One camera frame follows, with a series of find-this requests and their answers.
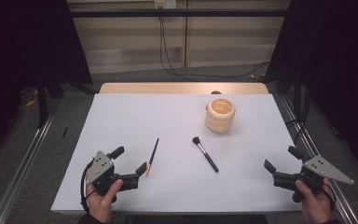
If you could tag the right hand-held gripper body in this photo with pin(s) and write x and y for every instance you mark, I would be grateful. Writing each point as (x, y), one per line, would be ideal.
(320, 169)

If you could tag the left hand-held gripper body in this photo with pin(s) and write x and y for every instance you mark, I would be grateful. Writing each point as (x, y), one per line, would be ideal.
(101, 166)

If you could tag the black makeup brush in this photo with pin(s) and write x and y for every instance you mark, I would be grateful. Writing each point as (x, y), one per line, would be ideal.
(209, 161)

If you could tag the cream ringed holder cup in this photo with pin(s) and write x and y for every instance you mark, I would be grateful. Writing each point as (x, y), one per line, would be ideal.
(220, 123)

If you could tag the person's right hand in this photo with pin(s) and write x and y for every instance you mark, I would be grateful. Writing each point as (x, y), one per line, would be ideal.
(317, 205)

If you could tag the person's left hand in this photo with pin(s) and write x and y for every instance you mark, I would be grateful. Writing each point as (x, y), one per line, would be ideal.
(101, 207)

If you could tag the white table mat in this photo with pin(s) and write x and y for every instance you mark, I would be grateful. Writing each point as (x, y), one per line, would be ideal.
(174, 193)

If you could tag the small black stick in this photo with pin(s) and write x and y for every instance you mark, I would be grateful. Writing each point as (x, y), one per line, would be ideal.
(65, 132)

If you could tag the light wooden table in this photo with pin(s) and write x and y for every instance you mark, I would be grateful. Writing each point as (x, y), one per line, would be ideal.
(167, 88)

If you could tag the small dark round object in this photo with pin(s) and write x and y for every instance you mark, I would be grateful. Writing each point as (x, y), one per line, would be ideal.
(216, 92)

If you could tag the black curtain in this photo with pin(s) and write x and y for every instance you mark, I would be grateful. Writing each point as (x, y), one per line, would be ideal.
(338, 62)
(28, 40)

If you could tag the black horizontal bar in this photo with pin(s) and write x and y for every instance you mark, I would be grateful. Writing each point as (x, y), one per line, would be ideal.
(174, 13)

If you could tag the metal floor rail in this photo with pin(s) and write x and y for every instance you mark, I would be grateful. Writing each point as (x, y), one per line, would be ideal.
(307, 137)
(21, 169)

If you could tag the black stand post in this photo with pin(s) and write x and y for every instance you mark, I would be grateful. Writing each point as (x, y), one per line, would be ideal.
(42, 102)

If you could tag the white wall socket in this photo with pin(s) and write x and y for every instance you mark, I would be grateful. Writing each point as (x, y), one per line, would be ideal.
(165, 3)

